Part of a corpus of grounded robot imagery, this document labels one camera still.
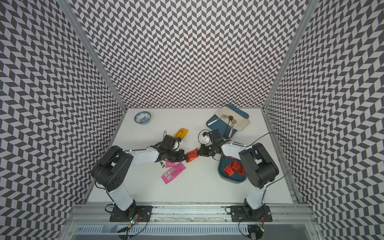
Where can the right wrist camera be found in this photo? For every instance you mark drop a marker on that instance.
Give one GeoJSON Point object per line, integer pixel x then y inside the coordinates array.
{"type": "Point", "coordinates": [205, 137]}

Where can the pink tea sachet labelled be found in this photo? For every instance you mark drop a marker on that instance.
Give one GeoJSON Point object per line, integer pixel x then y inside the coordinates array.
{"type": "Point", "coordinates": [173, 172]}

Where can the red tea bag bottom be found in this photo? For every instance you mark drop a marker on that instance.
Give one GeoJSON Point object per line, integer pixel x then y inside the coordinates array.
{"type": "Point", "coordinates": [192, 155]}

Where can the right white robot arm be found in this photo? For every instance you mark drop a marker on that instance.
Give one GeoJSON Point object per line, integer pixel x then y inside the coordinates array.
{"type": "Point", "coordinates": [260, 169]}

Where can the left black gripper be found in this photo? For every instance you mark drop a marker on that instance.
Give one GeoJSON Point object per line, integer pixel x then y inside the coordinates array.
{"type": "Point", "coordinates": [180, 158]}

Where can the red tea bag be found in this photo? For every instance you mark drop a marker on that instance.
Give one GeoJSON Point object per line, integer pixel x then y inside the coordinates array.
{"type": "Point", "coordinates": [192, 155]}
{"type": "Point", "coordinates": [237, 167]}
{"type": "Point", "coordinates": [230, 169]}

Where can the yellow tea bag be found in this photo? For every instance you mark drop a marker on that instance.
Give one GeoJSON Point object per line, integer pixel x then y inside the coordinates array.
{"type": "Point", "coordinates": [181, 133]}

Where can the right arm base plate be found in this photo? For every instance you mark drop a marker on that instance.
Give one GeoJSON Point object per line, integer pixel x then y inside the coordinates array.
{"type": "Point", "coordinates": [243, 213]}

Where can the red tea bag top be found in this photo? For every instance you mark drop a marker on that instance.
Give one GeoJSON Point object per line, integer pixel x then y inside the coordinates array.
{"type": "Point", "coordinates": [230, 169]}

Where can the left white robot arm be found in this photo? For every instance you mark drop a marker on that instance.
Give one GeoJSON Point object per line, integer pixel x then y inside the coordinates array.
{"type": "Point", "coordinates": [111, 170]}

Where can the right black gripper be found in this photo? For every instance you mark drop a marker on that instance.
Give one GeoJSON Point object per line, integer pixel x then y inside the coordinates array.
{"type": "Point", "coordinates": [203, 152]}

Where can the blue white porcelain bowl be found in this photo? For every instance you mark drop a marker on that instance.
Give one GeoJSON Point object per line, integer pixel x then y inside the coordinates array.
{"type": "Point", "coordinates": [142, 118]}

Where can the white handled spoon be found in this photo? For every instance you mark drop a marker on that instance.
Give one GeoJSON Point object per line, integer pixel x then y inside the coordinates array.
{"type": "Point", "coordinates": [214, 121]}

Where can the dark handled spoon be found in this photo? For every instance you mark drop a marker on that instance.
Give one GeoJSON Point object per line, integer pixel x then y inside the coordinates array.
{"type": "Point", "coordinates": [230, 121]}

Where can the pink handled spoon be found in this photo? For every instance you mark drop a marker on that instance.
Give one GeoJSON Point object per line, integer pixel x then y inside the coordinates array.
{"type": "Point", "coordinates": [233, 122]}

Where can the teal storage box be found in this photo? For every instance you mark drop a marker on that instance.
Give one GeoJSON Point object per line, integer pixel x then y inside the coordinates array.
{"type": "Point", "coordinates": [236, 178]}

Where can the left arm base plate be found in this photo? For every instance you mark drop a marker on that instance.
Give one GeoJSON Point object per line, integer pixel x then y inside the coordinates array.
{"type": "Point", "coordinates": [145, 213]}

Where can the beige cloth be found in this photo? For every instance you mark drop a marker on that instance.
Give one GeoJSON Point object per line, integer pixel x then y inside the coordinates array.
{"type": "Point", "coordinates": [229, 110]}

